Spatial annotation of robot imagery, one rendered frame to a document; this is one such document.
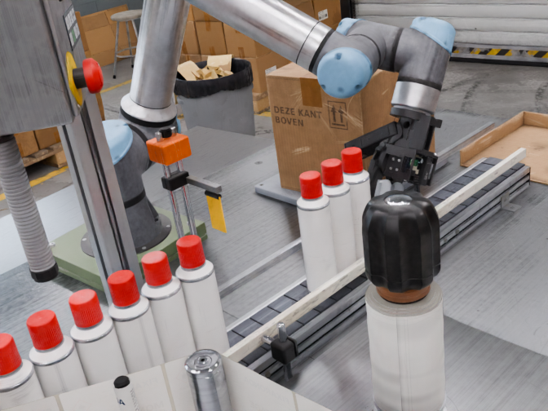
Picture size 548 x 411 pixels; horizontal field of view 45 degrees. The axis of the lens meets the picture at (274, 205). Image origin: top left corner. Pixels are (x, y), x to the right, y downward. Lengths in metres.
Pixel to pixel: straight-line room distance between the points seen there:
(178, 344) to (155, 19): 0.64
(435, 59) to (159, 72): 0.53
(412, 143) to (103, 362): 0.60
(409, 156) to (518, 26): 4.29
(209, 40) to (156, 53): 3.68
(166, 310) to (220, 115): 2.75
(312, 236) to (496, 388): 0.34
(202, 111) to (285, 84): 2.16
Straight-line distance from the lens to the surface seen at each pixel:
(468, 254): 1.28
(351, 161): 1.07
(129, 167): 1.32
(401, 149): 1.12
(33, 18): 0.73
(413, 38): 1.15
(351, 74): 1.02
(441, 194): 1.39
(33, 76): 0.74
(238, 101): 3.58
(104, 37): 7.31
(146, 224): 1.36
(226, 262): 1.32
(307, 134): 1.43
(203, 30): 5.01
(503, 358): 0.97
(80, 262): 1.37
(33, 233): 0.86
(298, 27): 1.05
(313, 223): 1.02
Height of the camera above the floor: 1.49
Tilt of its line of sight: 26 degrees down
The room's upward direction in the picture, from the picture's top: 8 degrees counter-clockwise
